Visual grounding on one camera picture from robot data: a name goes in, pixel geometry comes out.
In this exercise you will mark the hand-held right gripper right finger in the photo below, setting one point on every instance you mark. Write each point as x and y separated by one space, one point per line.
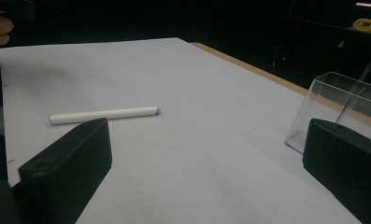
345 161

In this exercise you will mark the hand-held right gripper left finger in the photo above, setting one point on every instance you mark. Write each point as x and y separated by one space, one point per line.
68 168

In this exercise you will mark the clear plastic holder box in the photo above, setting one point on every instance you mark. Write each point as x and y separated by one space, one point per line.
335 102

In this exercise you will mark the white paper roll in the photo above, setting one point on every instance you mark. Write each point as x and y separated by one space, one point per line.
103 114

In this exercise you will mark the white paper table cover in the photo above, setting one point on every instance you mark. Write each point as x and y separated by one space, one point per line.
174 130

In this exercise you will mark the yellow tape roll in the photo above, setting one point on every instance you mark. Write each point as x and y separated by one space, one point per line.
364 24

